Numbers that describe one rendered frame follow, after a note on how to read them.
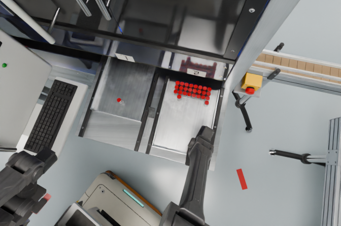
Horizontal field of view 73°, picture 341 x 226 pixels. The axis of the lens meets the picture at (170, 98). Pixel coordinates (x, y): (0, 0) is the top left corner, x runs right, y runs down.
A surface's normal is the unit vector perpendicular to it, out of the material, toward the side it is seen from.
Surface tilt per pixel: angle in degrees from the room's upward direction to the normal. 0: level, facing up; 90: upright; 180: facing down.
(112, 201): 0
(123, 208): 0
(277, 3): 90
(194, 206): 59
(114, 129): 0
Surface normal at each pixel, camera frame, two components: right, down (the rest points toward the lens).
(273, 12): -0.24, 0.94
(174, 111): -0.05, -0.25
